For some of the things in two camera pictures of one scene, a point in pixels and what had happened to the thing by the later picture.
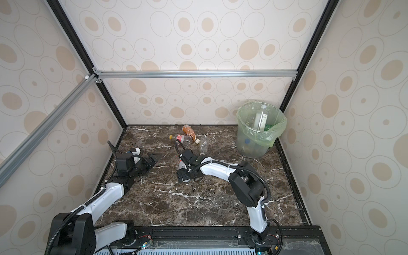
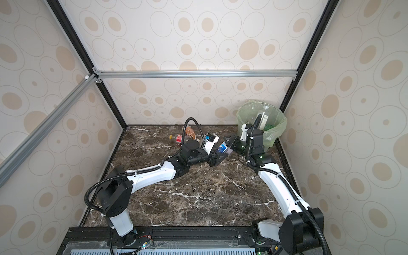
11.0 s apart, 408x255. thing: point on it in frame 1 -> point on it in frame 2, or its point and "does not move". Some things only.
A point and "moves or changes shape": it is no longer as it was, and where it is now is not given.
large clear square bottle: [261, 119] moves or changes shape
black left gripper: [149, 164] -> [214, 162]
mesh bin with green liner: [258, 124] does not move
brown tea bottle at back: [189, 131] does not move
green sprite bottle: [267, 127] does not move
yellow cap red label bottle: [183, 138] does not move
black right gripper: [183, 177] -> [229, 143]
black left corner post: [79, 45] does not move
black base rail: [280, 240] does not move
